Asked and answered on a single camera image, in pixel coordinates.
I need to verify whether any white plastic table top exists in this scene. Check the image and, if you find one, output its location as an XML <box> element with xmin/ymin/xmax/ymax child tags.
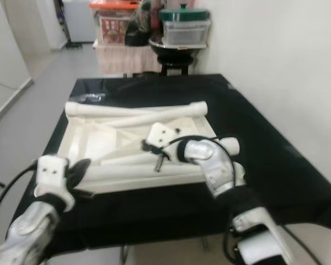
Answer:
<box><xmin>56</xmin><ymin>108</ymin><xmax>229</xmax><ymax>195</ymax></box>

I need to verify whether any black round stool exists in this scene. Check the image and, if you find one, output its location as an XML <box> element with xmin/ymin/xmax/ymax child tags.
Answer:
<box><xmin>157</xmin><ymin>55</ymin><xmax>195</xmax><ymax>76</ymax></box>

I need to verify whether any black plastic table cover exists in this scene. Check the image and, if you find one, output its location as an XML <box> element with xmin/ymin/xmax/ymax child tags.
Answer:
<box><xmin>17</xmin><ymin>73</ymin><xmax>331</xmax><ymax>252</ymax></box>

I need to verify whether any black bag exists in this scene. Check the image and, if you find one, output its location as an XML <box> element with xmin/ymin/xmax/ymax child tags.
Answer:
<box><xmin>124</xmin><ymin>6</ymin><xmax>161</xmax><ymax>47</ymax></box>

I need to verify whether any clear plastic container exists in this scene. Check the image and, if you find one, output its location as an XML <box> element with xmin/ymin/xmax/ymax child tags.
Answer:
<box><xmin>161</xmin><ymin>20</ymin><xmax>211</xmax><ymax>47</ymax></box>

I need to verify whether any orange lid storage box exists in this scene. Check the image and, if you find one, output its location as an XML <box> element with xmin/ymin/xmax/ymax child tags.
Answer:
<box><xmin>89</xmin><ymin>0</ymin><xmax>141</xmax><ymax>46</ymax></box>

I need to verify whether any white appliance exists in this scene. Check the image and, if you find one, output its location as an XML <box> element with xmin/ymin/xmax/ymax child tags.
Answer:
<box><xmin>63</xmin><ymin>0</ymin><xmax>97</xmax><ymax>45</ymax></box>

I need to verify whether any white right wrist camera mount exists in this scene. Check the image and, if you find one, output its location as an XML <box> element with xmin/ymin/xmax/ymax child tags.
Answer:
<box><xmin>146</xmin><ymin>123</ymin><xmax>180</xmax><ymax>149</ymax></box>

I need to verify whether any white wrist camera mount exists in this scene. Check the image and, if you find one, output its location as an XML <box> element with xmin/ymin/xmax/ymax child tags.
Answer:
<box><xmin>146</xmin><ymin>123</ymin><xmax>180</xmax><ymax>149</ymax></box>
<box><xmin>34</xmin><ymin>155</ymin><xmax>75</xmax><ymax>213</ymax></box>

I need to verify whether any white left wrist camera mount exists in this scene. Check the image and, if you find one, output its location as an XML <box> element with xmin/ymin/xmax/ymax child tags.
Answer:
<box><xmin>34</xmin><ymin>155</ymin><xmax>75</xmax><ymax>213</ymax></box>

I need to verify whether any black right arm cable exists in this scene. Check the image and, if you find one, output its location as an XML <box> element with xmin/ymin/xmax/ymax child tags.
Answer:
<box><xmin>165</xmin><ymin>135</ymin><xmax>238</xmax><ymax>183</ymax></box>

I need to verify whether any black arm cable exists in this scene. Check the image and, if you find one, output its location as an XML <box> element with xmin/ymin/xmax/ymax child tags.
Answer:
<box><xmin>165</xmin><ymin>135</ymin><xmax>238</xmax><ymax>183</ymax></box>
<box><xmin>0</xmin><ymin>162</ymin><xmax>38</xmax><ymax>232</ymax></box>

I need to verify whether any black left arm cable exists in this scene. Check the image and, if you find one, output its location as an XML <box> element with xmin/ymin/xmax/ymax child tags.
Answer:
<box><xmin>0</xmin><ymin>162</ymin><xmax>38</xmax><ymax>232</ymax></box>

